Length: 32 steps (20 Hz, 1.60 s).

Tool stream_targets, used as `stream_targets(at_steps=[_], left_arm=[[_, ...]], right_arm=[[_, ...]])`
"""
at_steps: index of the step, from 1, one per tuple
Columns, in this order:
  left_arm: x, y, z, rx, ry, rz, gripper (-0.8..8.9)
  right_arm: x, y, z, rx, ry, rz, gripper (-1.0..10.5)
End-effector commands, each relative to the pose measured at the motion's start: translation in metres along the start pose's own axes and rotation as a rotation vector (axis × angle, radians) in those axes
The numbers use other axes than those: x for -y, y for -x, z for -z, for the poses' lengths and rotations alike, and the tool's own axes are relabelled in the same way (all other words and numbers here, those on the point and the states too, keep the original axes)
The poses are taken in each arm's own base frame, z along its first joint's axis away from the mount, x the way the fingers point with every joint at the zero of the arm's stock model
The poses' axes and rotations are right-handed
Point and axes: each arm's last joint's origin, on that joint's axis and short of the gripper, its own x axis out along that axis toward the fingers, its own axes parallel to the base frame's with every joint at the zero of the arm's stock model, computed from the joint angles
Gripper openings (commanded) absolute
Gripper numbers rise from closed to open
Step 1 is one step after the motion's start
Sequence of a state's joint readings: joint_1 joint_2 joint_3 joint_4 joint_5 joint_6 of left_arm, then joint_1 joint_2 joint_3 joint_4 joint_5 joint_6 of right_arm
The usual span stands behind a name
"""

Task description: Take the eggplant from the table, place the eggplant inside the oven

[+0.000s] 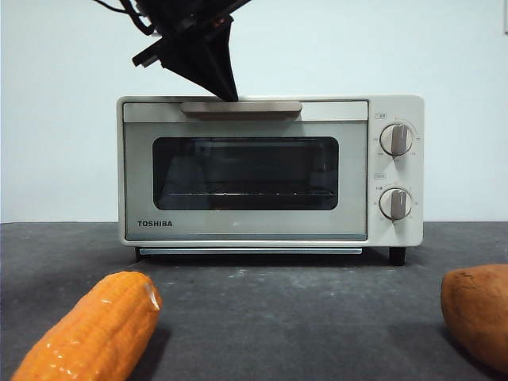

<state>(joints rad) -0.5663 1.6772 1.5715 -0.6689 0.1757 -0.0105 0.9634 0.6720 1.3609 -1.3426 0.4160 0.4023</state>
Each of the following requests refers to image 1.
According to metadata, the orange corn cob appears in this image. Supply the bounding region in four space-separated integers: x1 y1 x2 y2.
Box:
11 271 164 381

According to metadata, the brown sweet potato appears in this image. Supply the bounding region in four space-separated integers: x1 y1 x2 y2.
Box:
440 264 508 376

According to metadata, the oven timer knob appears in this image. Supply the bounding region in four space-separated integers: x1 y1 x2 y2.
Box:
378 187 413 221

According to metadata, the metal wire oven rack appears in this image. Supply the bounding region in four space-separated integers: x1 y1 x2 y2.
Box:
168 191 333 198

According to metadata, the black cable bundle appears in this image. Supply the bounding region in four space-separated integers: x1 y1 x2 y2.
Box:
94 0 156 37

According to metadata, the oven door with beige handle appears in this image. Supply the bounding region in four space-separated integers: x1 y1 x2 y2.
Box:
121 101 368 241

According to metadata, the cream Toshiba toaster oven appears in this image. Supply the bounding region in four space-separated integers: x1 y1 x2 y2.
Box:
116 94 425 266

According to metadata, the oven temperature knob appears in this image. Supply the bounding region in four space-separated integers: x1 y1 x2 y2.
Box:
379 122 416 156

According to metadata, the metal oven crumb tray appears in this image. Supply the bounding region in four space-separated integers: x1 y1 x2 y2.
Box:
137 247 364 256

